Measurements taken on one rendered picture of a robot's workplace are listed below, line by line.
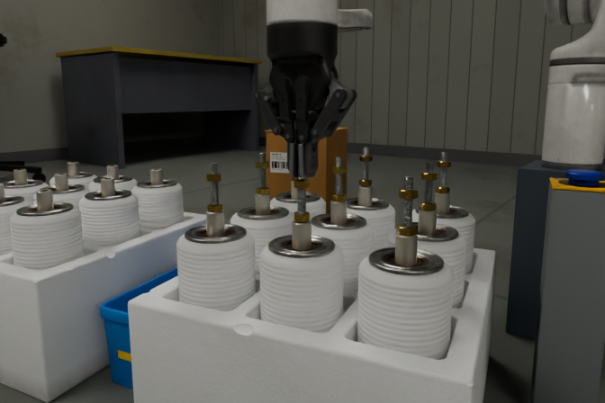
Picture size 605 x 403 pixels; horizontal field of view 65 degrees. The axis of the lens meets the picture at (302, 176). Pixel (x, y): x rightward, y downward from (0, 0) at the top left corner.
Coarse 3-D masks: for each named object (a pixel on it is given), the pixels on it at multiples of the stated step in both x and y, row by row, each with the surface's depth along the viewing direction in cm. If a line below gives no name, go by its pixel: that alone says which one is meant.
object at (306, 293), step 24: (264, 264) 52; (288, 264) 49; (312, 264) 49; (336, 264) 51; (264, 288) 52; (288, 288) 50; (312, 288) 50; (336, 288) 51; (264, 312) 53; (288, 312) 50; (312, 312) 50; (336, 312) 52
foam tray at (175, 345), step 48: (480, 288) 60; (144, 336) 55; (192, 336) 52; (240, 336) 49; (288, 336) 48; (336, 336) 48; (480, 336) 48; (144, 384) 57; (192, 384) 53; (240, 384) 50; (288, 384) 48; (336, 384) 45; (384, 384) 43; (432, 384) 41; (480, 384) 53
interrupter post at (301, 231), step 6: (294, 222) 52; (300, 222) 52; (306, 222) 52; (294, 228) 52; (300, 228) 52; (306, 228) 52; (294, 234) 52; (300, 234) 52; (306, 234) 52; (294, 240) 53; (300, 240) 52; (306, 240) 52; (294, 246) 53; (300, 246) 52; (306, 246) 53
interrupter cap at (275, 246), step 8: (272, 240) 55; (280, 240) 55; (288, 240) 55; (312, 240) 55; (320, 240) 55; (328, 240) 55; (272, 248) 52; (280, 248) 52; (288, 248) 53; (312, 248) 53; (320, 248) 52; (328, 248) 52; (288, 256) 50; (296, 256) 50; (304, 256) 50; (312, 256) 50
